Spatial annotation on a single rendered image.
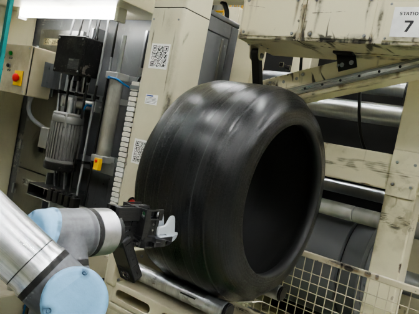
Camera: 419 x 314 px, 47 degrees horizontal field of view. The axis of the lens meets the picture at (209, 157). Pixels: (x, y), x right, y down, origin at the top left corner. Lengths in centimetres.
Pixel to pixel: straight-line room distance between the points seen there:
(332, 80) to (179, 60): 49
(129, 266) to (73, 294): 33
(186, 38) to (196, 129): 41
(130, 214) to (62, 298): 32
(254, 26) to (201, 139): 62
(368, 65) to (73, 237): 105
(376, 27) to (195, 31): 51
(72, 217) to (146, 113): 66
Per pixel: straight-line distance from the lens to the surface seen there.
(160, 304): 130
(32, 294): 72
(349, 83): 157
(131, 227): 99
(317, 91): 161
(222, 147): 106
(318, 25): 151
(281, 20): 157
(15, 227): 72
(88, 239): 88
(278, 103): 118
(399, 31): 142
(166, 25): 148
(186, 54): 146
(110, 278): 139
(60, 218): 85
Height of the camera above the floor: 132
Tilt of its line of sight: 3 degrees down
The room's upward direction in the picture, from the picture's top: 11 degrees clockwise
